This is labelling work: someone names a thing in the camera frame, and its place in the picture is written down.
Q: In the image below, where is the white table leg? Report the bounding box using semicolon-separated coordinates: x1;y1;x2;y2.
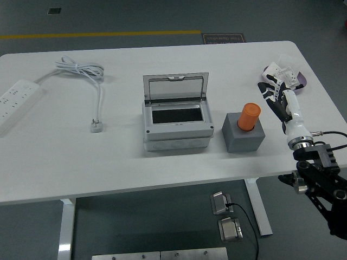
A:
243;178;273;237
57;198;76;260

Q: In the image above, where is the metal foot pedal with cable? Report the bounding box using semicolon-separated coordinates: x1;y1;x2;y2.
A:
210;191;234;216

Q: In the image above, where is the grey plastic junction box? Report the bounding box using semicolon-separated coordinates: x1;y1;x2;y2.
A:
142;97;215;152

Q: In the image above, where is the white power cable with plug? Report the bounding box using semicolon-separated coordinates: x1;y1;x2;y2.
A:
35;55;106;133

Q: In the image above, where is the white power strip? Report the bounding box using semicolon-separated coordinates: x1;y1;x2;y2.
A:
0;79;47;138

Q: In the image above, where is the grey block battery holder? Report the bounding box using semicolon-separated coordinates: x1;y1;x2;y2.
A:
221;112;266;154

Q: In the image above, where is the yellow floor tape line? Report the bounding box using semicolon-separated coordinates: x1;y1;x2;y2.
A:
0;30;202;40

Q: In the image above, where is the metal base plate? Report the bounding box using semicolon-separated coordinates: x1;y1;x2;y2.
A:
91;251;161;260
160;247;228;260

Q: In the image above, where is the transparent hinged box lid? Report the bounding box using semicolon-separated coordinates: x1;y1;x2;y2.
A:
143;71;209;105

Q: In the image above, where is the thin black floor cable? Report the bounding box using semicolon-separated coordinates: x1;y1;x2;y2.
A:
224;202;260;260

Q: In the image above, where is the black floor sign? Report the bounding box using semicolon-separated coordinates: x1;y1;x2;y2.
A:
201;33;247;44

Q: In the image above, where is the orange cylinder battery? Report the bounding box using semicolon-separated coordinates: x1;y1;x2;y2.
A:
236;102;261;133

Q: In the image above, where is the small white carton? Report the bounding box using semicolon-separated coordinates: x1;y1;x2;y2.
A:
267;61;281;78

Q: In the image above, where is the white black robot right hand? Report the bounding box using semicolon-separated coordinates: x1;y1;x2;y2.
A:
256;67;312;146

